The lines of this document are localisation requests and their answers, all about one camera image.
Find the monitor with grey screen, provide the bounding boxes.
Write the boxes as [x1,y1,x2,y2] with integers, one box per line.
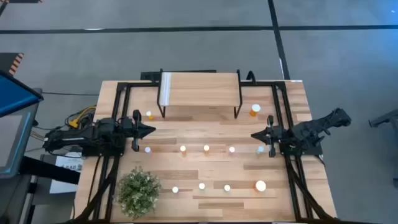
[0,104,40,180]

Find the tilted computer monitor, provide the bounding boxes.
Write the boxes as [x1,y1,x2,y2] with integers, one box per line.
[0,70,44,118]

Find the yellow cable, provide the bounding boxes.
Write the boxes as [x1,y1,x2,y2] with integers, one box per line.
[68,105,98,129]

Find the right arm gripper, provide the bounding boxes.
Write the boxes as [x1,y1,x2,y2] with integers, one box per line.
[251,114,292,158]

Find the white printed paper sheet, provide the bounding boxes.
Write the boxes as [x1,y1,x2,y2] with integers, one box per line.
[49,151,85,194]

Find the black aluminium frame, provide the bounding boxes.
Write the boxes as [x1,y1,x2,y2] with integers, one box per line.
[71,70,340,224]

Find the thin black floor cable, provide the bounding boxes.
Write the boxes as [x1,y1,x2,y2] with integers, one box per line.
[42,91,100,96]

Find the large orange pill bottle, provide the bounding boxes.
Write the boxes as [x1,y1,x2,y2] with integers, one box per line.
[249,103,262,118]

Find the black stand beam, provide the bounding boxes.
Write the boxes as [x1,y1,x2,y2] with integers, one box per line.
[19,155,81,185]

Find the green artificial potted plant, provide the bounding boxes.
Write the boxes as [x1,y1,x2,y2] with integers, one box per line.
[116,166,162,220]

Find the dark grey stand leg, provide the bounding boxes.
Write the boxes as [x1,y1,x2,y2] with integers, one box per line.
[368,108,398,137]

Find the black mount block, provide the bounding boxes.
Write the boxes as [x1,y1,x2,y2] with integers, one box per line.
[140,71,162,83]

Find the wooden shelf with black legs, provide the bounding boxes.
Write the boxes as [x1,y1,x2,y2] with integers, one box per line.
[156,68,243,119]

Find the black mat with hazard stripes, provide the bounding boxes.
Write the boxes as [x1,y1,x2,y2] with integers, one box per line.
[0,52,25,77]

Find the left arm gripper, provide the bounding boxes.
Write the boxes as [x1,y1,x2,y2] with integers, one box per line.
[119,110,157,152]

